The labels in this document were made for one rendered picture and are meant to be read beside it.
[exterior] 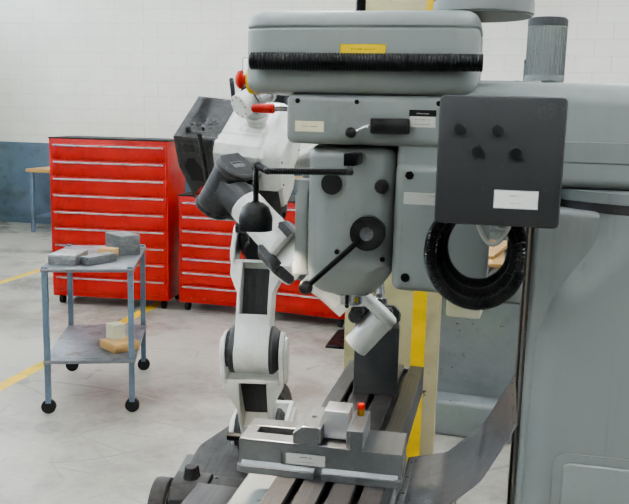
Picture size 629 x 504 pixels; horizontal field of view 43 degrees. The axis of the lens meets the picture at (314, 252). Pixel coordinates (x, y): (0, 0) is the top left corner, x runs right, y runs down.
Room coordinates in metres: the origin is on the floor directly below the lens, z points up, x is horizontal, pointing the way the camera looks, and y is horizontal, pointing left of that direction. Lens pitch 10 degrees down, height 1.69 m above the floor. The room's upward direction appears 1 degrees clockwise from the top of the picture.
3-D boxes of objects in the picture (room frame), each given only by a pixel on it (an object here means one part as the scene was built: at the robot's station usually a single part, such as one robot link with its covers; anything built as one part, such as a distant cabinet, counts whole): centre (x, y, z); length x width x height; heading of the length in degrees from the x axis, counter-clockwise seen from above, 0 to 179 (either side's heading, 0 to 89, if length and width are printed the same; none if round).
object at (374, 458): (1.63, -0.03, 1.00); 0.35 x 0.15 x 0.11; 79
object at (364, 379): (2.20, -0.18, 1.04); 0.22 x 0.12 x 0.20; 175
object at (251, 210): (1.70, 0.13, 1.47); 0.07 x 0.07 x 0.06
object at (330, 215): (1.73, -0.09, 1.47); 0.21 x 0.19 x 0.32; 167
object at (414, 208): (1.68, -0.27, 1.47); 0.24 x 0.19 x 0.26; 167
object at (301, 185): (1.75, 0.02, 1.45); 0.04 x 0.04 x 0.21; 77
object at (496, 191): (1.34, -0.30, 1.62); 0.20 x 0.09 x 0.21; 77
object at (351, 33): (1.73, -0.10, 1.81); 0.47 x 0.26 x 0.16; 77
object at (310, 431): (1.64, -0.01, 1.03); 0.12 x 0.06 x 0.04; 169
